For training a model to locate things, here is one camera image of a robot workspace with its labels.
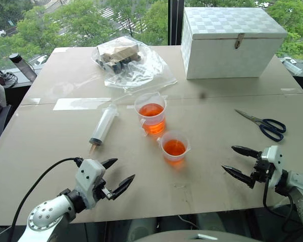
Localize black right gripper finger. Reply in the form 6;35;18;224
231;145;263;159
221;164;256;190

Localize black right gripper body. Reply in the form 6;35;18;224
251;157;273;184

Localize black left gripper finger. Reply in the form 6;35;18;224
100;158;119;169
110;174;136;201

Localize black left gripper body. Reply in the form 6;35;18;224
92;178;116;203

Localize large clear plastic syringe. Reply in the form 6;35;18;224
88;103;120;155

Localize large clear measuring cup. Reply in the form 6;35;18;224
134;92;168;137

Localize small clear measuring cup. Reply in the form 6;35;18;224
157;130;191;169

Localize packaged clear syringe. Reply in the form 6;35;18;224
279;57;303;77

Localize dark water bottle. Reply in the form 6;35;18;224
9;52;38;83

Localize grey rounded housing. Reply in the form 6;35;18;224
133;229;264;242

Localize black parts in bag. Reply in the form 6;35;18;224
98;55;142;76

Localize white checkered lidded box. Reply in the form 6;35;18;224
180;7;289;81

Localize clear plastic bag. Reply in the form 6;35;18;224
91;35;178;89

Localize brown cardboard box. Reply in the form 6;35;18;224
98;45;140;64

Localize metal box latch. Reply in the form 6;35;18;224
233;33;245;49

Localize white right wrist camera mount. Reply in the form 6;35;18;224
261;145;285;188

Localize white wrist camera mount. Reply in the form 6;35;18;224
261;145;285;188
74;158;107;210

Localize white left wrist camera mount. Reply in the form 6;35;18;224
74;158;107;210

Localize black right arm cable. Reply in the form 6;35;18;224
263;171;303;234

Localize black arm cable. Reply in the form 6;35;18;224
263;171;303;234
9;157;85;242

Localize blue handled scissors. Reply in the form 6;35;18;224
234;108;287;143

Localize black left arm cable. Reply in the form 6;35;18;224
9;157;85;242

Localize black tangled cables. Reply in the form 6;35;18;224
1;71;19;88

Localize black window frame post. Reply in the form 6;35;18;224
167;0;185;47

